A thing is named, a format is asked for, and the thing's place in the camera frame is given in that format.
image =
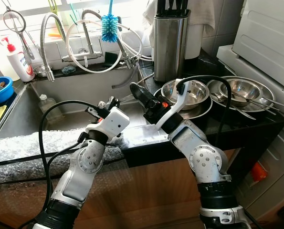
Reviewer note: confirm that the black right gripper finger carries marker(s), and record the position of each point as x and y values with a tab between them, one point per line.
141	93

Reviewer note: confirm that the steel rod with black grip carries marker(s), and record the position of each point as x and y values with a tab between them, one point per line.
124	98

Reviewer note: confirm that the steel plate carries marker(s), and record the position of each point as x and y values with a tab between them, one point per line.
266	93
199	113

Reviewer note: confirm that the steel bowl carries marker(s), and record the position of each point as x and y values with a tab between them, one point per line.
196	93
242	88

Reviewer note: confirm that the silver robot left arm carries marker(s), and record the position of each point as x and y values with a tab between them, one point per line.
79	171

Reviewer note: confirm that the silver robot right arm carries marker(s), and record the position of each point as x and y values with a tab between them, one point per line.
204	162

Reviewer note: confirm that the steel sink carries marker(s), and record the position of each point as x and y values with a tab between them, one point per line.
65	121

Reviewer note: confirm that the green scrubber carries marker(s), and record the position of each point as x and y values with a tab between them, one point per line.
68	69

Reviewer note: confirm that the clear plastic bottle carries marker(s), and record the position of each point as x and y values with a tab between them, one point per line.
51	109

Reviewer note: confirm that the steel knife block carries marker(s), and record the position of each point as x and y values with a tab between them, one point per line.
169	47

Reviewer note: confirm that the steel spoon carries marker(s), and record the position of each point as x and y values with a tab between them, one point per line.
218	98

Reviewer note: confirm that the chrome tap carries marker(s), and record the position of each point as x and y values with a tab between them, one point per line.
87	38

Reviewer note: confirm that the small steel cup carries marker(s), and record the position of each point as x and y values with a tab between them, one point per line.
40	70

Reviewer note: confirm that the blue bottle brush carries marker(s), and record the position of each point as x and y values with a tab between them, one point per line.
109	28

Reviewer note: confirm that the flexible steel faucet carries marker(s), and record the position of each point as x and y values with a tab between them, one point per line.
45	52

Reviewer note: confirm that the wooden cabinet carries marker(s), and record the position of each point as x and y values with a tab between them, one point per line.
146	191

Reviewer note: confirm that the white towel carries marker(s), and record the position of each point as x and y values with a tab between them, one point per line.
199	33

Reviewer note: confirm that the bubble wrap edge padding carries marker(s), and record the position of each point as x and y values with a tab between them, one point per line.
17	148

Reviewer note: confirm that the white red-pump soap bottle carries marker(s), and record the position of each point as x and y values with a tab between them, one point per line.
21	64

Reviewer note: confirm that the blue plastic bowl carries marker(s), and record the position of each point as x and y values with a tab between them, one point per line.
1	98

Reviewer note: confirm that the steel chopstick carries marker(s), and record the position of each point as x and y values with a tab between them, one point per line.
280	104
270	110

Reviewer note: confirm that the green plastic utensil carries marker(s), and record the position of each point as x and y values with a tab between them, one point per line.
52	7

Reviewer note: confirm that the orange plastic tag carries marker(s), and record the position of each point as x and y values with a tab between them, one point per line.
258	171

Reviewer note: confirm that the white washing machine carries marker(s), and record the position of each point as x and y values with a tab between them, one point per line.
266	33

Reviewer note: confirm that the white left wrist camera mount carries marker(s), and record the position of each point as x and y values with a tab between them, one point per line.
113	121

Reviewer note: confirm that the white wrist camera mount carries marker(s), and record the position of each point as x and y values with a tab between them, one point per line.
173	107
113	121

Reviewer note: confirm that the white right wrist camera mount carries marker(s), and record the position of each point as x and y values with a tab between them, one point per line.
173	107

